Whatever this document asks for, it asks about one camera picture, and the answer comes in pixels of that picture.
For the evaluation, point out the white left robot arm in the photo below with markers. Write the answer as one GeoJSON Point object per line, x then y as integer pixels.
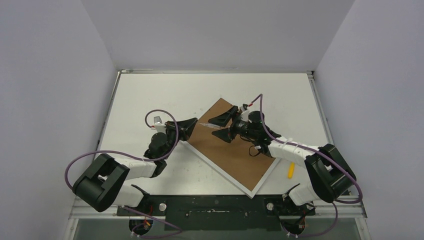
{"type": "Point", "coordinates": [106, 180]}

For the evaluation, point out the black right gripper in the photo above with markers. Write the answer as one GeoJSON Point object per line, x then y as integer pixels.
{"type": "Point", "coordinates": [234, 124]}

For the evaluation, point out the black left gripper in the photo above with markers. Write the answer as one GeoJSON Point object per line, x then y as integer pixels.
{"type": "Point", "coordinates": [186, 128]}

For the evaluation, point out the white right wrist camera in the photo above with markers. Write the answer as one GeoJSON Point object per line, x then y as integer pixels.
{"type": "Point", "coordinates": [244, 112]}

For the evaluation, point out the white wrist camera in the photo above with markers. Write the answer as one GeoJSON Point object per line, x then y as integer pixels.
{"type": "Point", "coordinates": [158, 124]}
{"type": "Point", "coordinates": [244, 112]}

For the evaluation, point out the white picture frame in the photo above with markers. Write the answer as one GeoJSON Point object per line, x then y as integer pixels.
{"type": "Point", "coordinates": [234, 161]}

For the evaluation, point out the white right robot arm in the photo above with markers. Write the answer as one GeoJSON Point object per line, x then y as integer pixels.
{"type": "Point", "coordinates": [329, 174]}

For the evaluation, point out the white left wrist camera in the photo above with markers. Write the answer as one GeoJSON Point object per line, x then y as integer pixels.
{"type": "Point", "coordinates": [158, 124]}

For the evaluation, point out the clear handle screwdriver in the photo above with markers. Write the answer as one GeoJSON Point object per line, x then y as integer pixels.
{"type": "Point", "coordinates": [209, 125]}

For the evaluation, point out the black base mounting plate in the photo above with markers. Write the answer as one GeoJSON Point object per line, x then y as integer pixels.
{"type": "Point", "coordinates": [222, 212]}

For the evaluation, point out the yellow handle screwdriver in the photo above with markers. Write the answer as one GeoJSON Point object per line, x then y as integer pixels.
{"type": "Point", "coordinates": [291, 170]}

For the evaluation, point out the aluminium table front rail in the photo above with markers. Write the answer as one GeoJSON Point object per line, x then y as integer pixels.
{"type": "Point", "coordinates": [323, 210]}

